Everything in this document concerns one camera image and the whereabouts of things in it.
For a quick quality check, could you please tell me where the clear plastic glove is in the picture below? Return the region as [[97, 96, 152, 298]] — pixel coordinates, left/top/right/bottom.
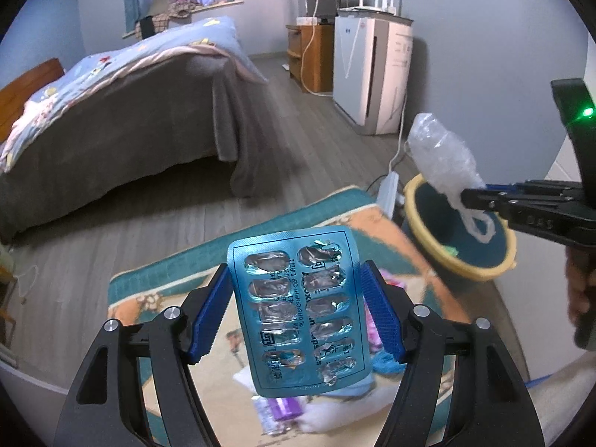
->
[[407, 113, 496, 244]]

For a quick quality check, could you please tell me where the blue pill blister pack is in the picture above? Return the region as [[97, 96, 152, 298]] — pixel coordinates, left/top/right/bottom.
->
[[227, 225, 372, 397]]

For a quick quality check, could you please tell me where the white tissue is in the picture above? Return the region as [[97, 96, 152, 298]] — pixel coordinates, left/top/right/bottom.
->
[[232, 366, 402, 434]]

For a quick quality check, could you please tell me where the right hand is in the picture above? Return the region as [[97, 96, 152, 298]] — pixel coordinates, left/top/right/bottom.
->
[[565, 247, 595, 326]]

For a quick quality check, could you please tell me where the teal bin yellow rim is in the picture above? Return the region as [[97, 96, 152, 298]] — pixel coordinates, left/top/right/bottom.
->
[[402, 175, 517, 283]]

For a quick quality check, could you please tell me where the teal orange horse rug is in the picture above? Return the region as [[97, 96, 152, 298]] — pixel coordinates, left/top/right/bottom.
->
[[108, 187, 467, 446]]

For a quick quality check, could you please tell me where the pink snack wrapper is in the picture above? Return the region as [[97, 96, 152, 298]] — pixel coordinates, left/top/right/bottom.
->
[[361, 260, 410, 359]]

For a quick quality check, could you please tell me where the white power strip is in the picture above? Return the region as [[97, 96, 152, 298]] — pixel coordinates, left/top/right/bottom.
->
[[376, 171, 399, 219]]

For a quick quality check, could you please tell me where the white air purifier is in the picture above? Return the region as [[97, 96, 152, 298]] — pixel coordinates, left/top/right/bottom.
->
[[332, 8, 413, 135]]

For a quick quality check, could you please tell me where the white wifi router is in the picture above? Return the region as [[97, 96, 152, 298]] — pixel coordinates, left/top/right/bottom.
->
[[339, 0, 402, 16]]

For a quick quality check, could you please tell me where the wooden cabinet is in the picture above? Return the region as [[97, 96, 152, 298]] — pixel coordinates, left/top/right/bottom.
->
[[286, 24, 335, 93]]

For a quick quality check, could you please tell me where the bed with brown blanket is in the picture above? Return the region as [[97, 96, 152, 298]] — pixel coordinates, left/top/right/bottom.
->
[[0, 14, 299, 238]]

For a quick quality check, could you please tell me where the blue floral duvet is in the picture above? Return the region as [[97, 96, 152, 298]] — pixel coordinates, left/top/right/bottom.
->
[[1, 16, 267, 172]]

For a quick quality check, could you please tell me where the white power cable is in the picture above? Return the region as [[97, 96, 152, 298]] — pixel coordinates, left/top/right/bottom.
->
[[297, 0, 374, 99]]

